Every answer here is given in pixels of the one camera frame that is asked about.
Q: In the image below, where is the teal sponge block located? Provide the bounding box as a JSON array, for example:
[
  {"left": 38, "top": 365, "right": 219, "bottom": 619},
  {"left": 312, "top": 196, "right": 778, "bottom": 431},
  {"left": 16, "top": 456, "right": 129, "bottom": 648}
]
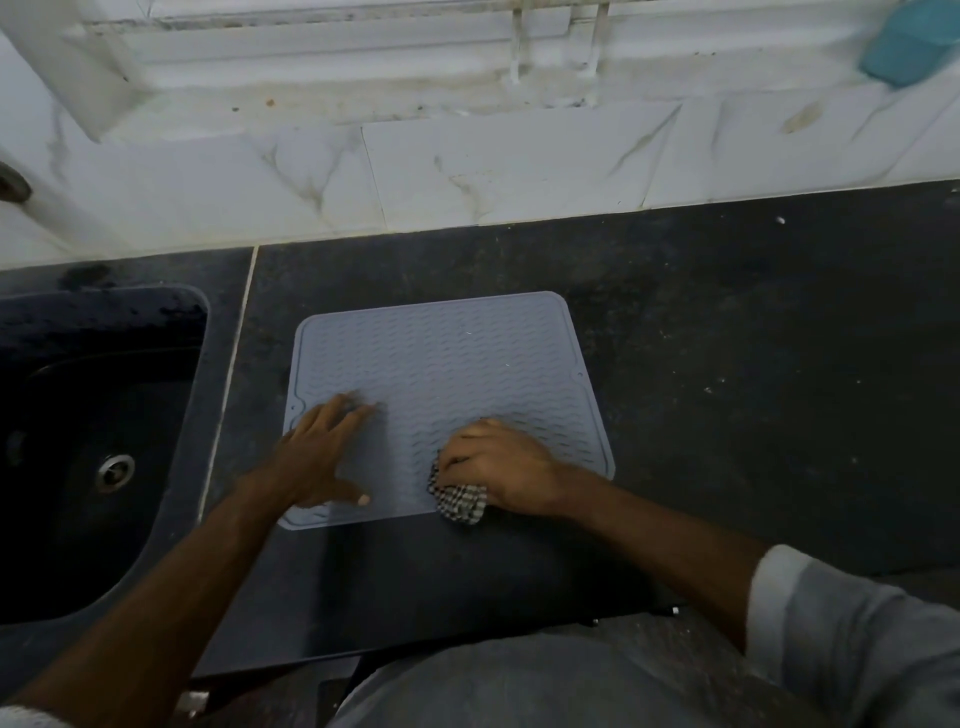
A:
[{"left": 858, "top": 0, "right": 960, "bottom": 90}]

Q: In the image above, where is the round metal sink drain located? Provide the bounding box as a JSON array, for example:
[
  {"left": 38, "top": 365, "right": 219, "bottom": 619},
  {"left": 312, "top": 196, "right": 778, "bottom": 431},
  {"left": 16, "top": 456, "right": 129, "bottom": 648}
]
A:
[{"left": 95, "top": 452, "right": 138, "bottom": 494}]

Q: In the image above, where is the grey shirt right sleeve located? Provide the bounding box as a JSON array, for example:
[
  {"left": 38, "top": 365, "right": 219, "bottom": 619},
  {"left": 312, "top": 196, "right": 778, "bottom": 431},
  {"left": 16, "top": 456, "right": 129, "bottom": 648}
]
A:
[{"left": 744, "top": 544, "right": 960, "bottom": 728}]

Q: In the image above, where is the white mesh left sleeve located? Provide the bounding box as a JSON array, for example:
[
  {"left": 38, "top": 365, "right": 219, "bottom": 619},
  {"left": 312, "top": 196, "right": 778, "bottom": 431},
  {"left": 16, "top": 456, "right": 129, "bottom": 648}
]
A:
[{"left": 0, "top": 704, "right": 73, "bottom": 728}]

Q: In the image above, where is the person's left hand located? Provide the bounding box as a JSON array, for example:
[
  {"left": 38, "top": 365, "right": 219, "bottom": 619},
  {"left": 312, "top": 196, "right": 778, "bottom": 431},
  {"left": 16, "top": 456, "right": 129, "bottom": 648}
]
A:
[{"left": 254, "top": 393, "right": 380, "bottom": 511}]

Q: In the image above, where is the black white checked cloth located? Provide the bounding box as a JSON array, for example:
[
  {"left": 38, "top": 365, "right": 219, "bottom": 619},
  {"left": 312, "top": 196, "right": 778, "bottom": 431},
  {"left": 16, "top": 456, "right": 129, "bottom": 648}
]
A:
[{"left": 427, "top": 461, "right": 490, "bottom": 527}]

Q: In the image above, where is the stained marble window sill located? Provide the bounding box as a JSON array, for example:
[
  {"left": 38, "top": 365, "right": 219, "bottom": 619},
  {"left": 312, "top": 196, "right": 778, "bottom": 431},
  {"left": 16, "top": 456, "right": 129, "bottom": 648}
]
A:
[{"left": 104, "top": 63, "right": 901, "bottom": 144}]

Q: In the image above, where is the person's right hand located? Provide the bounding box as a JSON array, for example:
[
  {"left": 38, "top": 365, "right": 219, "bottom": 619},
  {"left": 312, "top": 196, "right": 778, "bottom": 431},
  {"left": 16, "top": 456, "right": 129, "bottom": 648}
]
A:
[{"left": 436, "top": 418, "right": 571, "bottom": 519}]

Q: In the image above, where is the person's left forearm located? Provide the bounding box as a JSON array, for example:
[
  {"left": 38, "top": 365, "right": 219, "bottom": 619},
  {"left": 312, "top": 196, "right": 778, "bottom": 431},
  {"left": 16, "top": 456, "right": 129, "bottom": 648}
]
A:
[{"left": 7, "top": 479, "right": 290, "bottom": 728}]

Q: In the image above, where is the grey ribbed silicone mat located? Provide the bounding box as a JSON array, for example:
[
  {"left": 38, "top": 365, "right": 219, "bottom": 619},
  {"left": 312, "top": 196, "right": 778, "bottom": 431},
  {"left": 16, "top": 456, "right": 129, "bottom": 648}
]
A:
[{"left": 277, "top": 290, "right": 617, "bottom": 532}]

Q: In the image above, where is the person's right forearm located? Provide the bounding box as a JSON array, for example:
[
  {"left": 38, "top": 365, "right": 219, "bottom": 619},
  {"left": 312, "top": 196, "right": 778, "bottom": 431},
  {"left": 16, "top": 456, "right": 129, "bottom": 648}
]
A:
[{"left": 551, "top": 464, "right": 774, "bottom": 654}]

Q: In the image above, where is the white metal window grille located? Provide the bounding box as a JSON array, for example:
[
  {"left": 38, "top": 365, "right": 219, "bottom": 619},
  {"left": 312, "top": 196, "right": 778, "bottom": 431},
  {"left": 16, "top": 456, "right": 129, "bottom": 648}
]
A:
[{"left": 89, "top": 0, "right": 613, "bottom": 106}]

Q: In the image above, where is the chrome wall faucet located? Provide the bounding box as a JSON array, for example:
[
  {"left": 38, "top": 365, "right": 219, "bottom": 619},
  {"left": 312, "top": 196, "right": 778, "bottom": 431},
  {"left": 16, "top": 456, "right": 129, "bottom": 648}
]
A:
[{"left": 0, "top": 161, "right": 34, "bottom": 205}]

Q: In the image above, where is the grey shirt body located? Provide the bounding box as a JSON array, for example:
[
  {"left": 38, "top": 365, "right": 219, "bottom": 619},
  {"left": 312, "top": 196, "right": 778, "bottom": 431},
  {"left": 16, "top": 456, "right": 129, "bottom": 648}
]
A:
[{"left": 327, "top": 633, "right": 733, "bottom": 728}]

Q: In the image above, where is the black kitchen sink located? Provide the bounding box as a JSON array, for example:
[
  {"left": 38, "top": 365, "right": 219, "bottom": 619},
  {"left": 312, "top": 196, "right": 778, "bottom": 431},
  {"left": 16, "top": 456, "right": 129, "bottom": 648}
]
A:
[{"left": 0, "top": 283, "right": 211, "bottom": 628}]

